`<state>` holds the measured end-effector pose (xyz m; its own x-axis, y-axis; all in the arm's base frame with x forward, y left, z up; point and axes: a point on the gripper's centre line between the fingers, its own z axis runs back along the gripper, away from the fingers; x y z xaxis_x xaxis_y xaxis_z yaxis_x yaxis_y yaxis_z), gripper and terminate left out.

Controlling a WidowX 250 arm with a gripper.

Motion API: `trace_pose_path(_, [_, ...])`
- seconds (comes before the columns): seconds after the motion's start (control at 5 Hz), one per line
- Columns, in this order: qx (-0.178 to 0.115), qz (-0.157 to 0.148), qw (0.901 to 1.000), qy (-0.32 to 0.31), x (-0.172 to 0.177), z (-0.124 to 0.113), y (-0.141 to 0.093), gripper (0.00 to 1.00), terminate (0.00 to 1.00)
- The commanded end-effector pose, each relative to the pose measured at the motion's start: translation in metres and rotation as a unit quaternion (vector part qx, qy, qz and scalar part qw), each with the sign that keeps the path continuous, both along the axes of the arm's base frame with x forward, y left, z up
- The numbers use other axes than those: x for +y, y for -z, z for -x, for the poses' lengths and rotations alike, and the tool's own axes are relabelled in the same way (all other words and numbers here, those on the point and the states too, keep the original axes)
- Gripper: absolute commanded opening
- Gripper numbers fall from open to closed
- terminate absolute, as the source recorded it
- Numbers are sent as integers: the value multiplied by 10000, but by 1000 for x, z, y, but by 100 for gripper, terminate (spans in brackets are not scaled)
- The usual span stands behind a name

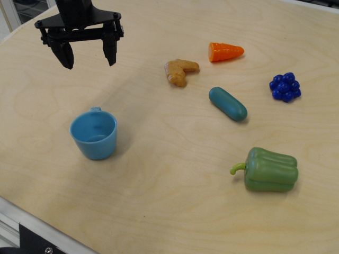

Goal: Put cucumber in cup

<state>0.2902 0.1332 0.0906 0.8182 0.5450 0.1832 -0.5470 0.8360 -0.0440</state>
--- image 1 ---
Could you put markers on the light blue plastic cup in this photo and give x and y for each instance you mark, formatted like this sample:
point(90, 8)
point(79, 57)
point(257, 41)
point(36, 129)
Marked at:
point(95, 133)

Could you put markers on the orange toy carrot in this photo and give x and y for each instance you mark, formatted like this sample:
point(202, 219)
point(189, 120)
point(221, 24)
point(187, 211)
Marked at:
point(222, 51)

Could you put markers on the green toy bell pepper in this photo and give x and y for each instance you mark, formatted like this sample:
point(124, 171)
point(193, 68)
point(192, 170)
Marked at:
point(268, 171)

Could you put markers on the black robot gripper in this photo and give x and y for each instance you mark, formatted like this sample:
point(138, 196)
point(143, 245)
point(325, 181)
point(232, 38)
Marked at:
point(79, 20)

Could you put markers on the dark green toy cucumber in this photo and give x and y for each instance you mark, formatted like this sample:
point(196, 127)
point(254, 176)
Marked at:
point(228, 104)

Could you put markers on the black corner bracket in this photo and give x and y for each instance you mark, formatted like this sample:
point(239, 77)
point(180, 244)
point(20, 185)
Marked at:
point(32, 243)

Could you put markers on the aluminium table frame rail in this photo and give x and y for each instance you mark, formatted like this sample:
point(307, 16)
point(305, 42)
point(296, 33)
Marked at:
point(12, 216)

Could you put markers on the blue toy grape bunch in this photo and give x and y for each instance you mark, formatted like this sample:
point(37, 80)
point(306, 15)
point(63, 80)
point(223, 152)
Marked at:
point(285, 87)

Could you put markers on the tan toy chicken piece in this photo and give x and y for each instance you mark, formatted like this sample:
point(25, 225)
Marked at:
point(176, 71)

